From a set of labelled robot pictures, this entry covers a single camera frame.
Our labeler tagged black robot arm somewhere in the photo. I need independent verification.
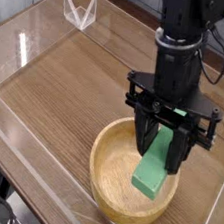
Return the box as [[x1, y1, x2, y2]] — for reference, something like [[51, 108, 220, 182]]
[[126, 0, 224, 175]]

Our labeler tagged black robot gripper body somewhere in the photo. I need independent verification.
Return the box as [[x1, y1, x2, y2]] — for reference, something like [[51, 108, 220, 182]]
[[126, 28, 222, 150]]

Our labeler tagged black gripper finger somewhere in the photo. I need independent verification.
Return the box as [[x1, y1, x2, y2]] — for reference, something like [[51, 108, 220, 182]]
[[165, 125, 195, 175], [134, 105, 159, 156]]

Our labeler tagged brown wooden bowl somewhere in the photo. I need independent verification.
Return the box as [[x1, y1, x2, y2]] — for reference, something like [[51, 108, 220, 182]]
[[89, 117, 180, 224]]

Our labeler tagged clear acrylic tray enclosure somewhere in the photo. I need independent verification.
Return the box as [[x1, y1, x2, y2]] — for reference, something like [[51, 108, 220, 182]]
[[0, 0, 224, 224]]

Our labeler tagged green rectangular block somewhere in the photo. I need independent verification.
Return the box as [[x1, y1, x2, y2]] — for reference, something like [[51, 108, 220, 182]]
[[128, 102, 189, 205]]

